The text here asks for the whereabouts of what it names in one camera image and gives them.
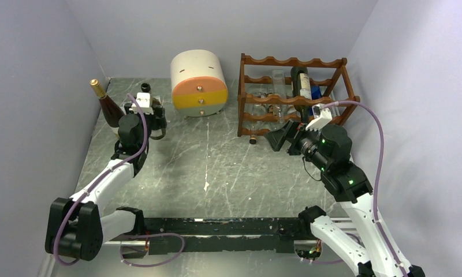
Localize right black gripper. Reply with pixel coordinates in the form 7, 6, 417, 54
264, 118, 330, 172

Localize dark green labelled wine bottle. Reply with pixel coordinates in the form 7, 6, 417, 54
140, 83, 166, 140

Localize clear glass bottle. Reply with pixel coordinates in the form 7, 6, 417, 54
271, 69, 296, 130

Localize dark gold-capped wine bottle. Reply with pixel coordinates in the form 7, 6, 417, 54
90, 79, 125, 138

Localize dark wine bottle white label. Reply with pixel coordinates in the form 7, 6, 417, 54
290, 66, 312, 123

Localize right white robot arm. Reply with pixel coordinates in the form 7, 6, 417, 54
264, 121, 425, 276

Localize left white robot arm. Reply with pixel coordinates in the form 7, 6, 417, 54
45, 104, 167, 266

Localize brown wooden wine rack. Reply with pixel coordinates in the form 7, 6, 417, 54
237, 53, 360, 137

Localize blue labelled clear bottle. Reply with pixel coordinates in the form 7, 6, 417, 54
307, 85, 322, 116

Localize white round drawer cabinet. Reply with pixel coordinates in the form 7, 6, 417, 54
170, 50, 228, 117

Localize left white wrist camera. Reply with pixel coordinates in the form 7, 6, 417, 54
132, 92, 154, 114

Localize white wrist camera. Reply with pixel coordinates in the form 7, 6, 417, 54
132, 92, 154, 114
305, 103, 334, 131

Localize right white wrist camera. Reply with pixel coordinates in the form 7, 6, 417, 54
305, 103, 334, 131

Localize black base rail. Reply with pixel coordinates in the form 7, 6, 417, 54
144, 218, 316, 254

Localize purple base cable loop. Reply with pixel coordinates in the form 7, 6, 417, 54
119, 233, 186, 268

